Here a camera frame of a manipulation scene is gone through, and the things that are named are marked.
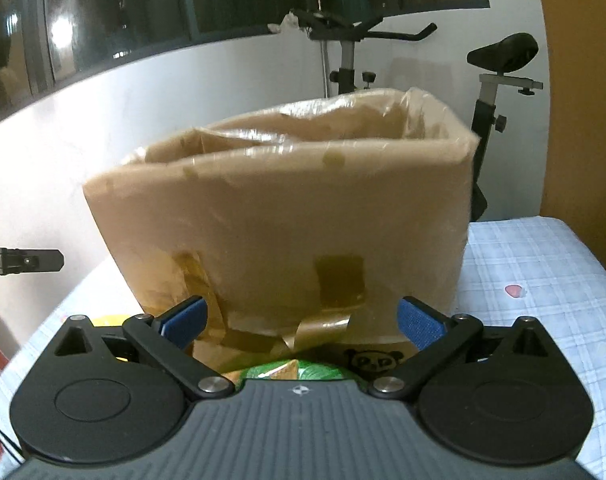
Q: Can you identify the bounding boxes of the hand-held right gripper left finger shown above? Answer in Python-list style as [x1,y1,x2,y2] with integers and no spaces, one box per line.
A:
[53,295,236,402]

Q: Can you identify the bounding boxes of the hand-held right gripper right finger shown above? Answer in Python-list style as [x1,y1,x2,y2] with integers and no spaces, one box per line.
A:
[367,296,564,403]

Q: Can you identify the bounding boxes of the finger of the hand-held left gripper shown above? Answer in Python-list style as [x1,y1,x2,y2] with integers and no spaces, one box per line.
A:
[0,247,65,277]

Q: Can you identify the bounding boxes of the yellow snack packet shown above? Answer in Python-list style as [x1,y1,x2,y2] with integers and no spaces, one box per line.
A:
[92,314,134,361]

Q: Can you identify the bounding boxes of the green snack packet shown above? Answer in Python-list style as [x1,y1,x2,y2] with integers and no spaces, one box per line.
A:
[223,358,369,395]

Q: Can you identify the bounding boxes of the panda print packet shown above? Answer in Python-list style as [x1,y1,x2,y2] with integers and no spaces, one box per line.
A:
[333,337,419,386]

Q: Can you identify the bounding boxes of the checked bed sheet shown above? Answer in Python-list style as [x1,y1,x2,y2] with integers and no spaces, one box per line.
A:
[0,216,606,480]

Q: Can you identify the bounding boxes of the black exercise bike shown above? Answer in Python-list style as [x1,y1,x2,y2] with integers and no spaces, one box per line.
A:
[268,9,544,223]

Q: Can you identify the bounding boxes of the wooden door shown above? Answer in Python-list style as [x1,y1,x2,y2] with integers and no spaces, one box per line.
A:
[533,0,606,291]

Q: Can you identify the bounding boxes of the dark glass window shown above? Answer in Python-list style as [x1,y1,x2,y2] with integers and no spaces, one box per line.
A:
[0,0,491,131]

